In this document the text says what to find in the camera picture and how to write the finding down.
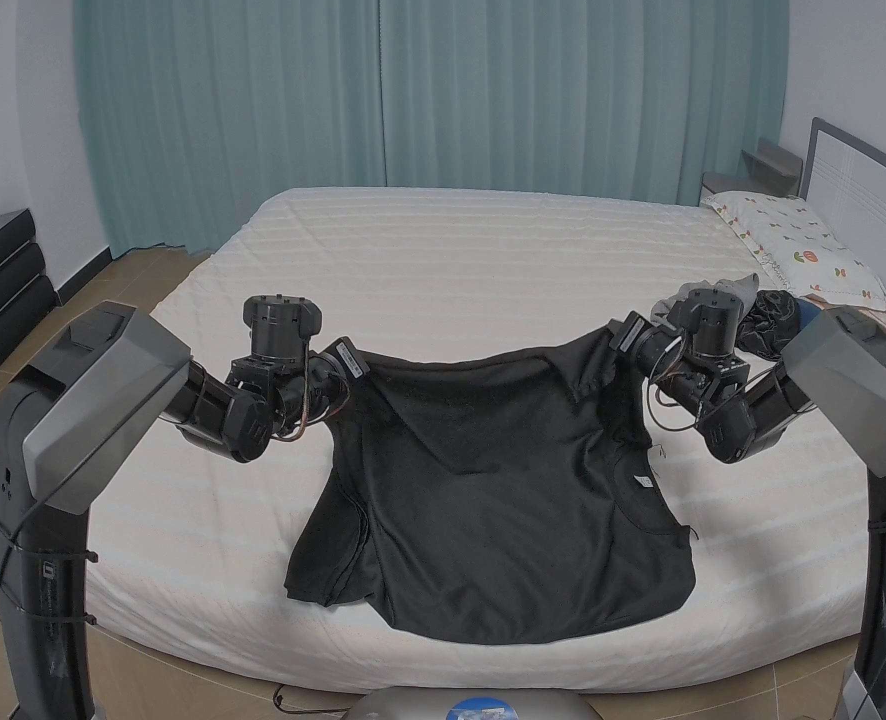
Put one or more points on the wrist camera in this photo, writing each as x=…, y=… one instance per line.
x=353, y=359
x=626, y=336

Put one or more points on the black T-shirt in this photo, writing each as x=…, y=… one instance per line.
x=488, y=477

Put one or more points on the blue-green curtain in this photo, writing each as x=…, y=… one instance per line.
x=563, y=64
x=225, y=102

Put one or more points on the dark blue garment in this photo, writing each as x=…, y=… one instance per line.
x=809, y=312

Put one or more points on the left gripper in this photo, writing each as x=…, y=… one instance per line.
x=332, y=391

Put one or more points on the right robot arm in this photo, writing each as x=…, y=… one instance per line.
x=848, y=372

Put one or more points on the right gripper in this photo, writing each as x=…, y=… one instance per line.
x=654, y=349

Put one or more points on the shiny black garment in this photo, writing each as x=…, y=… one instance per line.
x=769, y=323

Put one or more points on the grey garment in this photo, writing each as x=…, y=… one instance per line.
x=739, y=283

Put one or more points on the bed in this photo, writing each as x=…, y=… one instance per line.
x=450, y=267

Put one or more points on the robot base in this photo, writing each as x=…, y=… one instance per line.
x=413, y=708

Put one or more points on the grey bedside table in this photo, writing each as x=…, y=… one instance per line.
x=773, y=158

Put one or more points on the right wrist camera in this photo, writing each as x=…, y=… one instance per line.
x=626, y=336

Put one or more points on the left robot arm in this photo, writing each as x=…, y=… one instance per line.
x=98, y=387

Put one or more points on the black chest of drawers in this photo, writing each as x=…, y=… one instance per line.
x=0, y=282

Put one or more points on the white printed pillow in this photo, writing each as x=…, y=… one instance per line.
x=795, y=241

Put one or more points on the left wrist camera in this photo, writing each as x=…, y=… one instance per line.
x=353, y=359

